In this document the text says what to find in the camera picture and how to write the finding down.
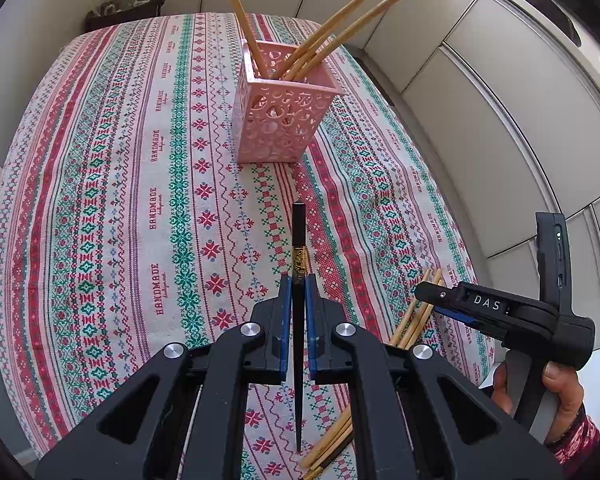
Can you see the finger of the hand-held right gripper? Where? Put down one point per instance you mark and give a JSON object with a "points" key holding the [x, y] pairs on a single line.
{"points": [[457, 315], [435, 295]]}

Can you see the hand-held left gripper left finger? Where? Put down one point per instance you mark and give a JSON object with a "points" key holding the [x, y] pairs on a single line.
{"points": [[220, 360]]}

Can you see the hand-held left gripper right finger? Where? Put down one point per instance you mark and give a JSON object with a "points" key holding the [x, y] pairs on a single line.
{"points": [[375, 360]]}

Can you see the pile of bamboo chopsticks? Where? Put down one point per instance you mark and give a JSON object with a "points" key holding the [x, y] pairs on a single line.
{"points": [[420, 310]]}

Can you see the black chopstick with gold band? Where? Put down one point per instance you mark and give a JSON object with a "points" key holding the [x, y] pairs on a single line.
{"points": [[299, 230], [330, 454]]}

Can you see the pink perforated utensil holder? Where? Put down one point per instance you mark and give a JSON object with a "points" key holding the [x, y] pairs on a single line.
{"points": [[280, 120]]}

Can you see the person's right forearm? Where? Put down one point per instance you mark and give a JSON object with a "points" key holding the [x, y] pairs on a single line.
{"points": [[580, 437]]}

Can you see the person's right hand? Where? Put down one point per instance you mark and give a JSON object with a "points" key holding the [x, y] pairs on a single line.
{"points": [[567, 395]]}

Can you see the patterned striped tablecloth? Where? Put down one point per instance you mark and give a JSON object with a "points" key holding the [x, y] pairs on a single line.
{"points": [[130, 210]]}

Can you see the black wok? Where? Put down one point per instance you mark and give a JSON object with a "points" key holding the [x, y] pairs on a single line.
{"points": [[555, 10]]}

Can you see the dark trash bin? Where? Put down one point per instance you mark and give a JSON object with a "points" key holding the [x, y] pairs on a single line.
{"points": [[125, 10]]}

